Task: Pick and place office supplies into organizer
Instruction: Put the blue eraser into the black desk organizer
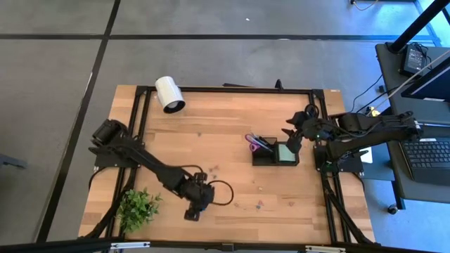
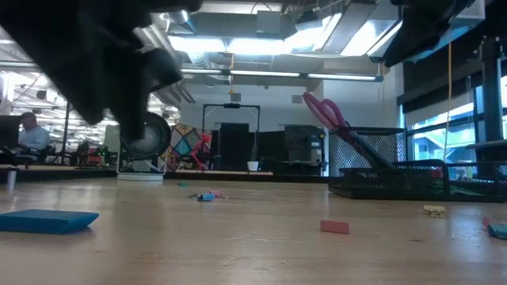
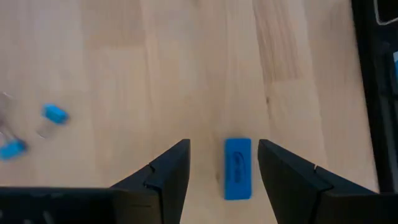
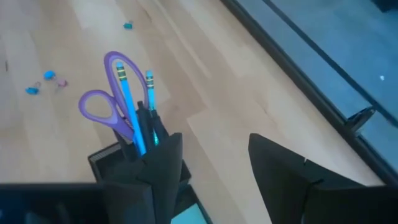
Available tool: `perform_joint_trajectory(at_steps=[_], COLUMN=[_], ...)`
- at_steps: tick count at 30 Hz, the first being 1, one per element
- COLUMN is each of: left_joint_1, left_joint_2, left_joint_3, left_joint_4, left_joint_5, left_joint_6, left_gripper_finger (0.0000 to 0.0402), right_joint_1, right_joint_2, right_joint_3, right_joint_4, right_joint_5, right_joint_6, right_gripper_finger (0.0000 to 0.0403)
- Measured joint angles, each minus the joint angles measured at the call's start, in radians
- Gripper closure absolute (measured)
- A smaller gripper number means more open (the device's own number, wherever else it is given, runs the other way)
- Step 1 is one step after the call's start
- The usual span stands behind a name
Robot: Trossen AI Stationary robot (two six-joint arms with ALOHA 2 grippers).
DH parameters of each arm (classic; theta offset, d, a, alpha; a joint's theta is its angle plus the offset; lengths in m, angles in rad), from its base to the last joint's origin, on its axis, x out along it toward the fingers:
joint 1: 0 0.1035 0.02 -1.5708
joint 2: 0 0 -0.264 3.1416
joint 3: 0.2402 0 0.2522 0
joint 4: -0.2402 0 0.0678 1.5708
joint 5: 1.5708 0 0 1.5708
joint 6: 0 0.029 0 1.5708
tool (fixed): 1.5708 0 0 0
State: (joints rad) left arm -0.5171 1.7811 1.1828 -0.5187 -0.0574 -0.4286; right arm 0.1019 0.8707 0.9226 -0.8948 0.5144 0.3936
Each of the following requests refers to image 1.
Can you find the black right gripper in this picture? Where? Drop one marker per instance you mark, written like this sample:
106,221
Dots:
313,128

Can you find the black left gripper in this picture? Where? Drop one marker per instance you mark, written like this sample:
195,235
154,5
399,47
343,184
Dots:
200,193

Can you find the green sticky note pad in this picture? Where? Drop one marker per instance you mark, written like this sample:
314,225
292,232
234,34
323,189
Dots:
286,154

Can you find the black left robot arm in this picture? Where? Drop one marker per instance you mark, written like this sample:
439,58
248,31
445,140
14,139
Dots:
158,168

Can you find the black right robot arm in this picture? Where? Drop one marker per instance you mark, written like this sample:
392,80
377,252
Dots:
369,131

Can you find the black mesh desk organizer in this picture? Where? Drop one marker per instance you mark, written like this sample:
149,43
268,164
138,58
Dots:
267,160

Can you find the green artificial plant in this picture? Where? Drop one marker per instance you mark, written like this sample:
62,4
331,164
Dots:
137,211

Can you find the black floor stand base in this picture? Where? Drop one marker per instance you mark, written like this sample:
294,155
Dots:
235,85

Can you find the white paper sheet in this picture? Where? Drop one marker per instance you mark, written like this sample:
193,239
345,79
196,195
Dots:
367,156

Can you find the yellow power plug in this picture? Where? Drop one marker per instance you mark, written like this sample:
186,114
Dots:
372,111

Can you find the dark grey desk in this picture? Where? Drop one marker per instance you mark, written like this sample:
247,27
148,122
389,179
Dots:
422,193
390,88

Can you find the black caster wheel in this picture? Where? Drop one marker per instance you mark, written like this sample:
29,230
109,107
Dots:
392,209

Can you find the black power adapter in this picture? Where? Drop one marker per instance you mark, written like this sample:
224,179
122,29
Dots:
413,59

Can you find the black laptop keyboard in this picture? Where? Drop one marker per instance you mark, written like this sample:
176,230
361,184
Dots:
429,158

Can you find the black computer monitor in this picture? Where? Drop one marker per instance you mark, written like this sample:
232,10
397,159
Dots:
436,84

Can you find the black overhead rig bar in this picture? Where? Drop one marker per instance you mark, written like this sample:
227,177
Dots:
52,246

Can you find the black diagonal beam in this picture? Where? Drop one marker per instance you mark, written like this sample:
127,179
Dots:
418,24

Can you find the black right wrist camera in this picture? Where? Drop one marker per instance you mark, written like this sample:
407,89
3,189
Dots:
293,144

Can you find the black frame bracket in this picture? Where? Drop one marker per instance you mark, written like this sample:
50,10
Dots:
279,85

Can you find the black aluminium table frame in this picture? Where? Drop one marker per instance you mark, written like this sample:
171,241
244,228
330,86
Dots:
228,90

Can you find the silver rig bracket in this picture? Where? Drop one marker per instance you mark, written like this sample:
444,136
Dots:
325,249
130,245

